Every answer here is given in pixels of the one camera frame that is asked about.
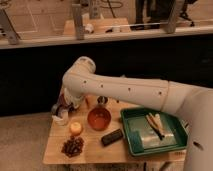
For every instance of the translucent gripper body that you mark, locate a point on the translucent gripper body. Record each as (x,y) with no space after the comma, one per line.
(67,99)

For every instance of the black dish brush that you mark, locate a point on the black dish brush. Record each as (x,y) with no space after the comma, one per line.
(58,109)

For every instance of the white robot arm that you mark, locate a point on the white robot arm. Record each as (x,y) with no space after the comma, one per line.
(191,103)

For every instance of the white paper cup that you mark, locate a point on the white paper cup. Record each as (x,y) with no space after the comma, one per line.
(62,119)

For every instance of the small metal cup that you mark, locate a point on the small metal cup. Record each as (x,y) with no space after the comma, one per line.
(102,100)

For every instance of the yellow apple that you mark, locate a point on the yellow apple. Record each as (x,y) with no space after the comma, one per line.
(76,128)

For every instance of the orange bowl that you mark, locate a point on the orange bowl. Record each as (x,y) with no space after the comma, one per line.
(99,118)

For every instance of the bunch of brown grapes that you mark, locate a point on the bunch of brown grapes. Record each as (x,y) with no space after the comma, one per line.
(73,146)

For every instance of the black rectangular block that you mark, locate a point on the black rectangular block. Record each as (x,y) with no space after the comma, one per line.
(112,137)

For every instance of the green plastic tray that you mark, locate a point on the green plastic tray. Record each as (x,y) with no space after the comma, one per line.
(135,123)

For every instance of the wooden table in background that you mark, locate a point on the wooden table in background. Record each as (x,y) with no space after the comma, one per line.
(99,26)

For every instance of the clear plastic bag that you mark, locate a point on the clear plastic bag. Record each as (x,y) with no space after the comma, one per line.
(150,139)

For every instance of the grey metal post middle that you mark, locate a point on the grey metal post middle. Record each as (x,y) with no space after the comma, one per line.
(78,21)

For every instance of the grey metal post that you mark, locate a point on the grey metal post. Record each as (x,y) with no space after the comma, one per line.
(170,26)
(8,28)
(78,21)

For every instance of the grey metal post left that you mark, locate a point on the grey metal post left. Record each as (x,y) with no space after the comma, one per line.
(8,28)

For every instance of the grey metal post right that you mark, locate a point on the grey metal post right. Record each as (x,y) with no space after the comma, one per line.
(170,26)

